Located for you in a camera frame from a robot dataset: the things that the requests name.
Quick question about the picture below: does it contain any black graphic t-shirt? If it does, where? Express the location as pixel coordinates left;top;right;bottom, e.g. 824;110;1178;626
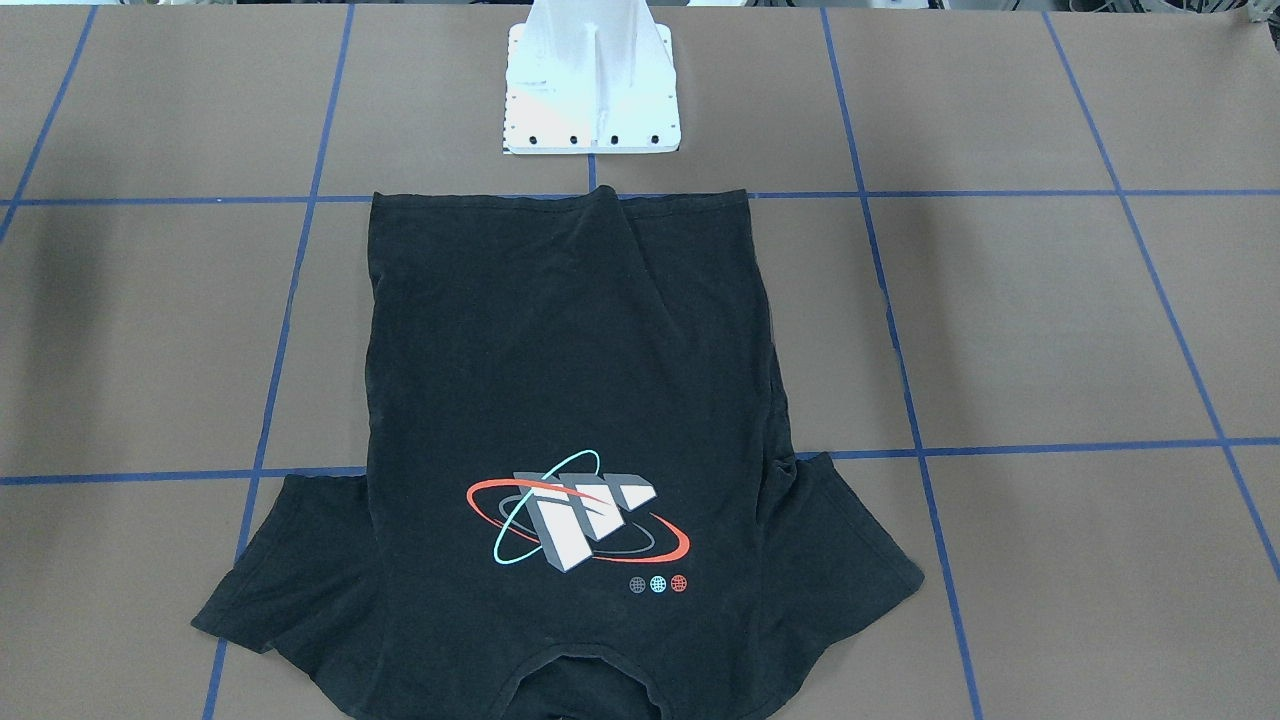
192;186;924;719

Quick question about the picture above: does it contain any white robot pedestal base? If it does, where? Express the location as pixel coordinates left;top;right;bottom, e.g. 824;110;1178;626
502;1;682;155

